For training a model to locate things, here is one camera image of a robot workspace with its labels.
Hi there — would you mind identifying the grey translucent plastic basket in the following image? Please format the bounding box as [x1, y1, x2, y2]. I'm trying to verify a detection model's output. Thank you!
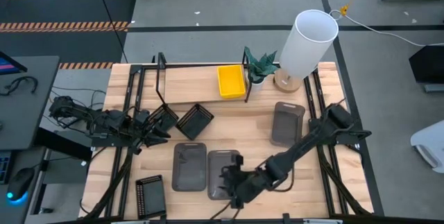
[171, 142, 208, 193]
[207, 149, 243, 200]
[269, 101, 307, 148]

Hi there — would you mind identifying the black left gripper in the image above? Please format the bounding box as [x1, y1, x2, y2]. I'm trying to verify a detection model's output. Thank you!
[130, 109, 172, 155]

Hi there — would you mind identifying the long thin black cable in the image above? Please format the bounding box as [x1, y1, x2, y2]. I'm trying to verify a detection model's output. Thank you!
[93, 0, 128, 64]

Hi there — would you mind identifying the grey desk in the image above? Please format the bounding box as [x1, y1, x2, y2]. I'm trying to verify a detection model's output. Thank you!
[0, 55, 60, 151]

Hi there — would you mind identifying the black plastic basket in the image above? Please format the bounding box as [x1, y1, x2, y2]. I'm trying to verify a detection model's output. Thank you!
[176, 103, 214, 141]
[135, 174, 167, 221]
[147, 103, 180, 133]

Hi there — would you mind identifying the black mat with hazard stripes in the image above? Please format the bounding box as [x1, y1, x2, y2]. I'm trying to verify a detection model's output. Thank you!
[0, 0, 137, 70]

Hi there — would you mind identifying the black cable on desk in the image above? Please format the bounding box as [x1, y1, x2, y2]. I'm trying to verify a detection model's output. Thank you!
[0, 76, 39, 97]

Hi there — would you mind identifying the white shade table lamp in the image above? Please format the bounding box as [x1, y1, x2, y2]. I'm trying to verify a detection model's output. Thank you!
[273, 8, 339, 94]

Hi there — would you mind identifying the wooden shelf with black frame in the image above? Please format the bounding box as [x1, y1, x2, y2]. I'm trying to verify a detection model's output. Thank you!
[152, 52, 253, 106]

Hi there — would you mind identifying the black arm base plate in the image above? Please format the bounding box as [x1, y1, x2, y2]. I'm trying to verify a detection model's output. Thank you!
[90, 134, 139, 148]
[308, 118, 373, 146]

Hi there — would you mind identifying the computer monitor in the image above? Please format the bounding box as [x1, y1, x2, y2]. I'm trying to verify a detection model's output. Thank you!
[0, 51, 28, 76]

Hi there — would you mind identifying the white cable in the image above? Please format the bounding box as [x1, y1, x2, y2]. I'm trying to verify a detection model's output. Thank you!
[329, 8, 444, 48]

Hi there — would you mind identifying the black box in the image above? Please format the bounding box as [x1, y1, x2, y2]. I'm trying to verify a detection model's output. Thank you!
[409, 45, 444, 93]

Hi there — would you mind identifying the white plastic object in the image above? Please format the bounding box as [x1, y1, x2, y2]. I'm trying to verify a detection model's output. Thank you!
[410, 119, 444, 174]

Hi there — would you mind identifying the black aluminium table frame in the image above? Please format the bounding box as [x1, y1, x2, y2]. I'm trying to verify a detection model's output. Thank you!
[83, 62, 375, 224]

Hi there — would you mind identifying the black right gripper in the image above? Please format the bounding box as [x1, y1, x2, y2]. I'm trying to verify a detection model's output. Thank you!
[220, 154, 275, 209]

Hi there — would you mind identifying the black computer mouse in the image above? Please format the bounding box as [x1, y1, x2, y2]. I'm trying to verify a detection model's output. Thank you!
[6, 166, 36, 204]

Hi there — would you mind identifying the green potted plant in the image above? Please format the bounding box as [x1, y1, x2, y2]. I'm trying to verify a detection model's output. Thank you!
[244, 46, 280, 92]

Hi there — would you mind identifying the computer keyboard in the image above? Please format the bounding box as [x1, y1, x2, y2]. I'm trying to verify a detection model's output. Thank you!
[0, 150, 13, 185]

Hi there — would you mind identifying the black cable bundle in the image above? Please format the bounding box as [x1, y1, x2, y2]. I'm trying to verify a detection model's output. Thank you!
[83, 147, 135, 220]
[318, 154, 369, 216]

